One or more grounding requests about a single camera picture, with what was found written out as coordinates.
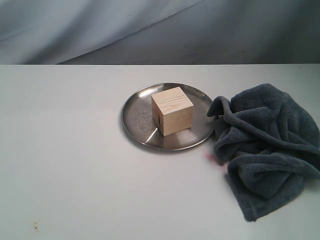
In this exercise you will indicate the light wooden cube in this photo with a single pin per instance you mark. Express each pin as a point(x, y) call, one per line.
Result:
point(172, 111)

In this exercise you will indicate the blue-grey fleece towel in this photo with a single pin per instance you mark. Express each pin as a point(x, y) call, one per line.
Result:
point(270, 144)

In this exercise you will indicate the round stainless steel plate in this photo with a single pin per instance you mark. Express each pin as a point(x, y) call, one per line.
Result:
point(139, 125)

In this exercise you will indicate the white backdrop sheet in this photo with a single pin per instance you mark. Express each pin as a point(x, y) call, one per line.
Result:
point(159, 32)

